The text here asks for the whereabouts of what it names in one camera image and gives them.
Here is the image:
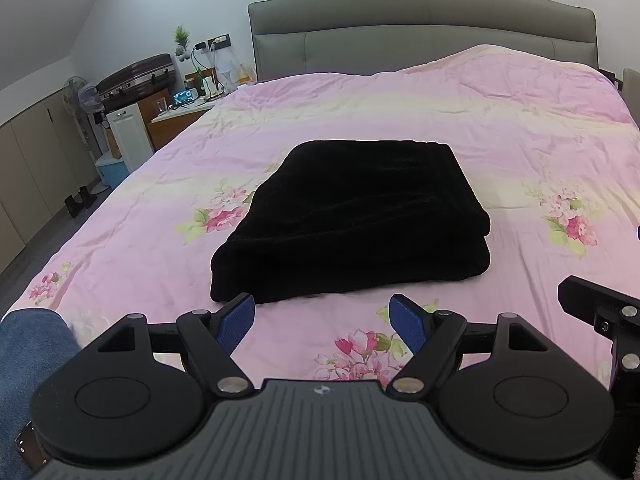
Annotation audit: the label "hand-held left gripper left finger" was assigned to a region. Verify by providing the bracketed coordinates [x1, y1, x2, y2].
[94, 292, 257, 397]

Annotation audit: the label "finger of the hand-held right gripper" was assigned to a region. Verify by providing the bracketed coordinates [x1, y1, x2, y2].
[557, 275, 640, 394]

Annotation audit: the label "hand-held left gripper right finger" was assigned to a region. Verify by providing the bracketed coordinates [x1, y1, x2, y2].
[389, 294, 552, 397]

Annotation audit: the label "black pants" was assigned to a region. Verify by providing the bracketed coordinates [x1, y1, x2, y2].
[210, 139, 493, 306]

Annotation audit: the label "light blue storage bin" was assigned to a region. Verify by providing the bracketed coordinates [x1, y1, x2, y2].
[94, 152, 133, 191]

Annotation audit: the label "pair of black shoes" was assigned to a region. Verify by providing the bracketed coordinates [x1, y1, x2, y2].
[63, 185, 99, 219]

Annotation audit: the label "pink floral duvet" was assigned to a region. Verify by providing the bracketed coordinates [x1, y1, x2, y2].
[0, 44, 640, 397]

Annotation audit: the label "person's leg in jeans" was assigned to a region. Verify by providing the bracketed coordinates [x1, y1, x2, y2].
[0, 309, 83, 480]

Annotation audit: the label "brown wooden nightstand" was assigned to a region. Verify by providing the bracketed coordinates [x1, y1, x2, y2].
[137, 86, 223, 154]

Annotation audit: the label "white small cabinet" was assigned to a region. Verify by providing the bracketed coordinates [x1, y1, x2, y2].
[105, 102, 155, 174]

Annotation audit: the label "beige built-in wardrobe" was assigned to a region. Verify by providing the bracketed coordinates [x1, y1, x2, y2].
[0, 87, 100, 262]

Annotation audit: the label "dark brown suitcase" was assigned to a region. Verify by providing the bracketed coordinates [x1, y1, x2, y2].
[95, 53, 177, 112]

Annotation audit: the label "standing electric fan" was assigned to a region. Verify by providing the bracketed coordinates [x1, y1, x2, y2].
[62, 75, 111, 195]

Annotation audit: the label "small green potted plant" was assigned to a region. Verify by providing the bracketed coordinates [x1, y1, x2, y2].
[173, 24, 194, 60]

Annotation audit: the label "grey upholstered headboard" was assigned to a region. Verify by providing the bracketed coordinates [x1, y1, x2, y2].
[247, 0, 600, 84]

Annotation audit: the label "black wall socket strip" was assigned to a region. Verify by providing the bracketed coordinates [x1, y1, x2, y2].
[194, 33, 231, 53]

